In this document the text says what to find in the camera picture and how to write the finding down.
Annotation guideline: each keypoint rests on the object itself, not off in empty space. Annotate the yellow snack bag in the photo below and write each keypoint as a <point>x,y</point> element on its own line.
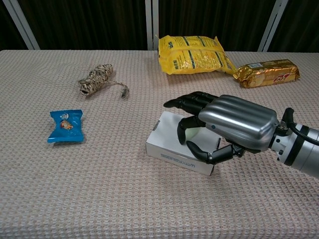
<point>192,57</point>

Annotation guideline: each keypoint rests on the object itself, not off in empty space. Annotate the jute twine roll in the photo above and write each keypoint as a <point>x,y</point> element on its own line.
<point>96,78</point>

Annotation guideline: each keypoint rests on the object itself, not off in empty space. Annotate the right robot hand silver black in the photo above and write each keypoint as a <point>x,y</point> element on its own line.
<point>239,122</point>

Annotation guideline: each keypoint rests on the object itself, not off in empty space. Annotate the white cardboard box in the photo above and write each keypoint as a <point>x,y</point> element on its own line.
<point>164,139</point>

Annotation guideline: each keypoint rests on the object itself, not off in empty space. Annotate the white slanted frame post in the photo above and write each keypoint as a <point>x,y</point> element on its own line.
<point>21,23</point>
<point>272,25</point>

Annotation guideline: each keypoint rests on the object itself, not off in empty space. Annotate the white upright frame post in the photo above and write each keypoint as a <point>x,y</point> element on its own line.
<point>151,22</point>

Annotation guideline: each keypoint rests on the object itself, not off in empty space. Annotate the pink waffle tablecloth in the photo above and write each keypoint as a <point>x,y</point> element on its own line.
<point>112,194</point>

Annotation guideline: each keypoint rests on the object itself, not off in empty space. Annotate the gold foil biscuit pack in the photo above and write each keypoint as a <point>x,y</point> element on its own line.
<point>266,73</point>

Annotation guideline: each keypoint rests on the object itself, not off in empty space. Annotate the black pleated curtain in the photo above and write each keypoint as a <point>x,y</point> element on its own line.
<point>87,22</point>

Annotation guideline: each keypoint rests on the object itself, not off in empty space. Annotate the blue candy packet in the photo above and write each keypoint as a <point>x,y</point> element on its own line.
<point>66,125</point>

